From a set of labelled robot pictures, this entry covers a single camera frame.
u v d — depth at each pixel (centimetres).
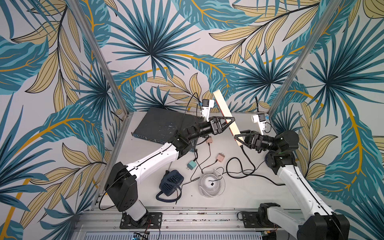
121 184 41
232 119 59
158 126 106
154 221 73
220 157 95
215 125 56
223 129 58
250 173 80
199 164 93
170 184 73
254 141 58
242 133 64
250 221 73
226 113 59
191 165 90
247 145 59
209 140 101
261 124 60
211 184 80
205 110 60
